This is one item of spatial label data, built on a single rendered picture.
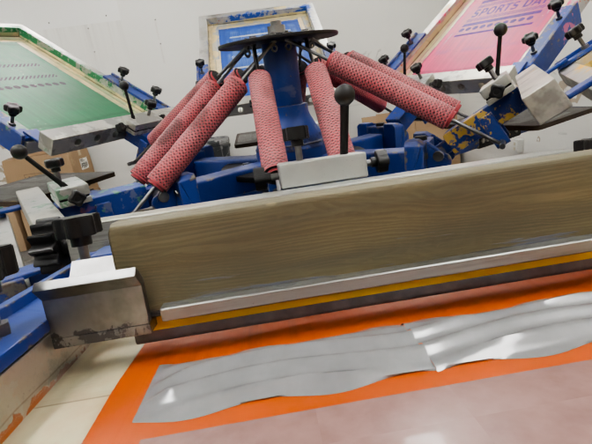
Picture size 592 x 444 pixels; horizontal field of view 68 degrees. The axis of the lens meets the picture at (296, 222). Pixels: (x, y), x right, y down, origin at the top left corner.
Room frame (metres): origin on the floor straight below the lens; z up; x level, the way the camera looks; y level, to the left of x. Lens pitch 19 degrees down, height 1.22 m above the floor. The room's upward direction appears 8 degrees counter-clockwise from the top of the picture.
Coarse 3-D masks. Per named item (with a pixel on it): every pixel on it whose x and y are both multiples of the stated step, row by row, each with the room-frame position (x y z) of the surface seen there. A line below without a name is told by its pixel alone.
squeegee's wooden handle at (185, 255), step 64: (320, 192) 0.32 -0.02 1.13; (384, 192) 0.32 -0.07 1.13; (448, 192) 0.32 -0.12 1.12; (512, 192) 0.32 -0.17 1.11; (576, 192) 0.32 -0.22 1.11; (128, 256) 0.30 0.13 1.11; (192, 256) 0.31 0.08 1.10; (256, 256) 0.31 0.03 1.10; (320, 256) 0.31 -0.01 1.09; (384, 256) 0.31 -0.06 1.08; (448, 256) 0.31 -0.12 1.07
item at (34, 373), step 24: (48, 336) 0.28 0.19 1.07; (24, 360) 0.25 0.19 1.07; (48, 360) 0.27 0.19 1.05; (72, 360) 0.30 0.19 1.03; (0, 384) 0.22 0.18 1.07; (24, 384) 0.24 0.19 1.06; (48, 384) 0.26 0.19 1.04; (0, 408) 0.21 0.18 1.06; (24, 408) 0.23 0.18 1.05; (0, 432) 0.21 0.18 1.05
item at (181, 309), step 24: (552, 240) 0.31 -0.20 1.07; (576, 240) 0.31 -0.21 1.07; (408, 264) 0.31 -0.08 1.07; (432, 264) 0.30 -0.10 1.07; (456, 264) 0.30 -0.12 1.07; (480, 264) 0.30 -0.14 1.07; (504, 264) 0.30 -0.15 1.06; (264, 288) 0.30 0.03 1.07; (288, 288) 0.29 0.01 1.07; (312, 288) 0.29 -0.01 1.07; (336, 288) 0.29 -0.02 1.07; (360, 288) 0.29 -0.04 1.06; (168, 312) 0.29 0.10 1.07; (192, 312) 0.29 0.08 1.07; (216, 312) 0.29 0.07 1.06
